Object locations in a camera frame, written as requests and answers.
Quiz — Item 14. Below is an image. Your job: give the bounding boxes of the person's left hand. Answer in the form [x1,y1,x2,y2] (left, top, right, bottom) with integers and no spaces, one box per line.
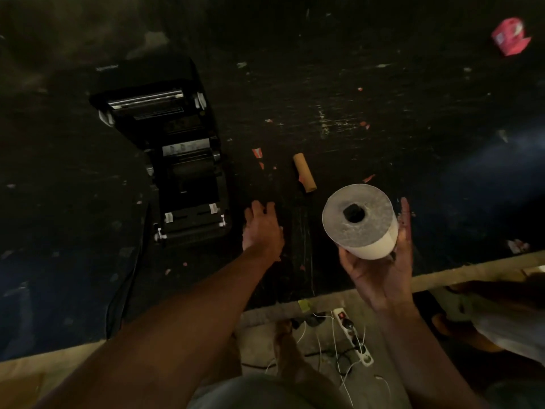
[242,200,285,263]

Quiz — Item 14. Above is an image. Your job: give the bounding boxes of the person's right hand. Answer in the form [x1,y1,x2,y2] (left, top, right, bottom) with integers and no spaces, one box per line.
[338,197,416,312]

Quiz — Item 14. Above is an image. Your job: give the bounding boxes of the white paper label roll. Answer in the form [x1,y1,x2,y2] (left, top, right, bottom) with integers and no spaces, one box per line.
[322,184,399,260]

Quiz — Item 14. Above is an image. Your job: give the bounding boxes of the person's right forearm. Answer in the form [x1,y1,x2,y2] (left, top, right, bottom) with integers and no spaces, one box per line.
[375,302,484,409]

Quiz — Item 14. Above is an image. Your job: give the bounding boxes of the person's left forearm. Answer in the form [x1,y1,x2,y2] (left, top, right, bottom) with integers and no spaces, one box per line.
[34,245,275,409]

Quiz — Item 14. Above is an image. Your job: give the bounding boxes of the brown cardboard tube core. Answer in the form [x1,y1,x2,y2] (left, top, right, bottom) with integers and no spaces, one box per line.
[292,153,318,194]

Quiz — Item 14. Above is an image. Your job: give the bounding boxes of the black power adapter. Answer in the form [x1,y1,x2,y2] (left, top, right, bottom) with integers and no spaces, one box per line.
[291,315,327,329]

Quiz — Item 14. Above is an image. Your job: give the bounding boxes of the white power strip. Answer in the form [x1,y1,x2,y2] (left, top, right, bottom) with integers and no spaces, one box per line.
[332,308,375,368]

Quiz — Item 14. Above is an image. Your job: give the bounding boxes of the person's leg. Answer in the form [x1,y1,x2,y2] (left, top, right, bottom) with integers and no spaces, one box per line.
[272,319,354,405]

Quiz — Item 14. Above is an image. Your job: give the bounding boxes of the black label printer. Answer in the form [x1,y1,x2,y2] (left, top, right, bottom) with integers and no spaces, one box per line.
[89,55,231,248]

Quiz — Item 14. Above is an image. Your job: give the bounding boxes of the grey shorts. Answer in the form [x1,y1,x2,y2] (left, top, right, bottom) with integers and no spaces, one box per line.
[187,372,355,409]

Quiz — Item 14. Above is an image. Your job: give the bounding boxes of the crumpled pink packet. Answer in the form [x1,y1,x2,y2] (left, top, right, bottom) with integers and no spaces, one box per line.
[490,17,532,57]

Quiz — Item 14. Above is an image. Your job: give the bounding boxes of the white thin cable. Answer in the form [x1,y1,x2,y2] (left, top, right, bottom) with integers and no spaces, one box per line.
[264,313,392,407]

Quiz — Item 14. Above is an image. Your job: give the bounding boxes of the black printer cable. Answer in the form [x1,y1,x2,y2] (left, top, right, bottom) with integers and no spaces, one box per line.
[105,203,150,339]

